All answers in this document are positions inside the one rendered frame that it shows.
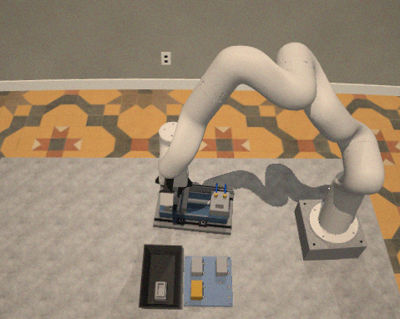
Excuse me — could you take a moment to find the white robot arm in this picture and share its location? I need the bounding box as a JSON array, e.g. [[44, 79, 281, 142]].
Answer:
[[158, 43, 385, 245]]

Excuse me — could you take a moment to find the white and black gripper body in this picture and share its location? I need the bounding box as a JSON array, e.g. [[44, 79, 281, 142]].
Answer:
[[159, 167, 189, 187]]

